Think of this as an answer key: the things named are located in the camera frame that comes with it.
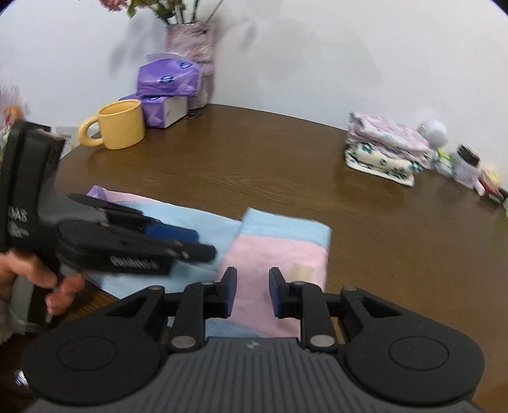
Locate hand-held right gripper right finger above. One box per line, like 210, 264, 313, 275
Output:
269, 267, 403, 352

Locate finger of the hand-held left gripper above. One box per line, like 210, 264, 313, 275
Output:
67, 194, 200, 244
56, 220, 217, 276

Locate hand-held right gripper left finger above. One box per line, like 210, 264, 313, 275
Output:
104, 267, 238, 352

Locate pink and blue mesh vest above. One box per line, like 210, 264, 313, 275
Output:
85, 185, 332, 338

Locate person's left hand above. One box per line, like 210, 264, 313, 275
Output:
0, 252, 86, 316

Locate clear display rack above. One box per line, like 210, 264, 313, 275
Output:
0, 83, 30, 132

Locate yellow mug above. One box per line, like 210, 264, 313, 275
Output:
77, 99, 146, 150

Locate purple tissue pack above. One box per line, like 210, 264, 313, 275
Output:
136, 56, 205, 98
119, 93, 189, 129

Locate folded cream green-flower cloth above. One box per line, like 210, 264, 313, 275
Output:
344, 143, 423, 187

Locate pink mottled vase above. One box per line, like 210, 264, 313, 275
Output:
164, 22, 217, 110

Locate folded pink floral cloth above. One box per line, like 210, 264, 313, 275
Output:
348, 112, 435, 163

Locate white and green small boxes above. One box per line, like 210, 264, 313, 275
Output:
432, 149, 455, 177

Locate white robot speaker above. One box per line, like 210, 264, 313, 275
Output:
417, 119, 449, 149

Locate black charger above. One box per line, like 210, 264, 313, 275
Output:
456, 145, 481, 164

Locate black printed box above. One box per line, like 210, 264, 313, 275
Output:
486, 186, 508, 206

